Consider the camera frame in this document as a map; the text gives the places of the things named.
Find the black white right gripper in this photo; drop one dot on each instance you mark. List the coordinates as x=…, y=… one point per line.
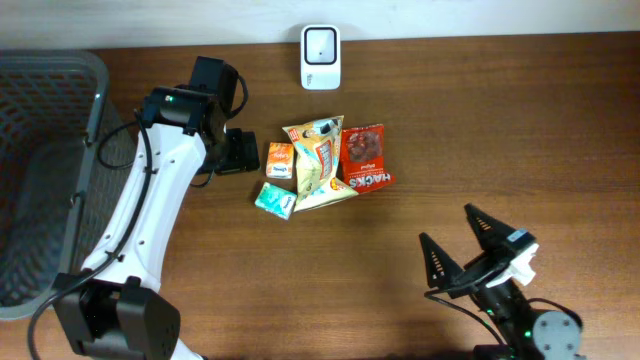
x=480, y=270

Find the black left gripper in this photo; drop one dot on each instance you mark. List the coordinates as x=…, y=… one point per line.
x=239, y=151

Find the orange tissue pack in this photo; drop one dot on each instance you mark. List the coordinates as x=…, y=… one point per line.
x=280, y=161

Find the teal tissue pack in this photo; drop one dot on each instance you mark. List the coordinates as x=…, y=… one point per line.
x=276, y=201

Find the beige chips bag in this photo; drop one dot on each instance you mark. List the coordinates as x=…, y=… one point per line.
x=317, y=146

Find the red Hacks snack bag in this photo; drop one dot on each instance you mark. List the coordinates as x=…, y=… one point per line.
x=362, y=159

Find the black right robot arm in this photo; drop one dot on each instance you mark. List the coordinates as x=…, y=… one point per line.
x=487, y=289

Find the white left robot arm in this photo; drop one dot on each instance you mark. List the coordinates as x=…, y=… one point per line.
x=113, y=309

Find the grey plastic mesh basket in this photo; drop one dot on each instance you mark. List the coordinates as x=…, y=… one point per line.
x=63, y=152

